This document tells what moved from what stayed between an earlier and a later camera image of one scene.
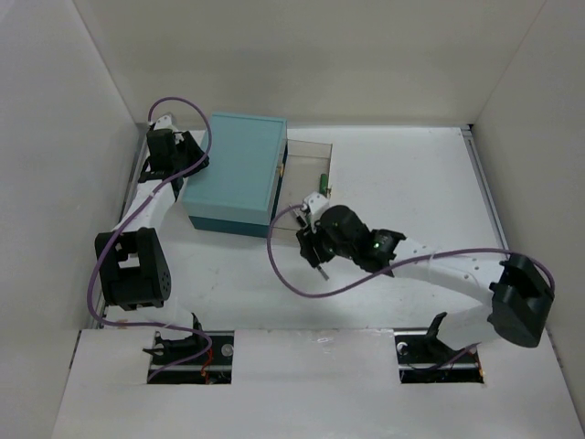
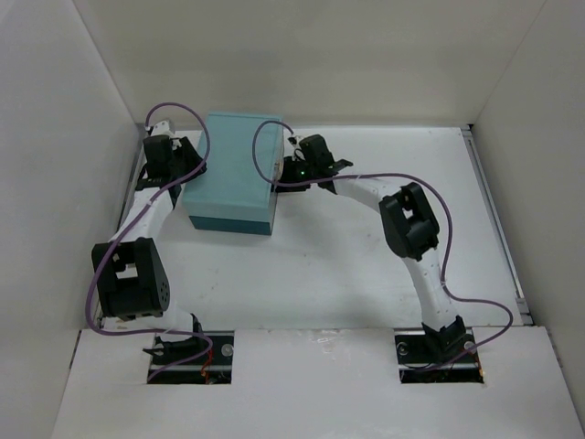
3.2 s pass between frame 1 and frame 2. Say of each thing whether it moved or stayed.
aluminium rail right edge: stayed
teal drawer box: stayed
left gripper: stayed
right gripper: moved
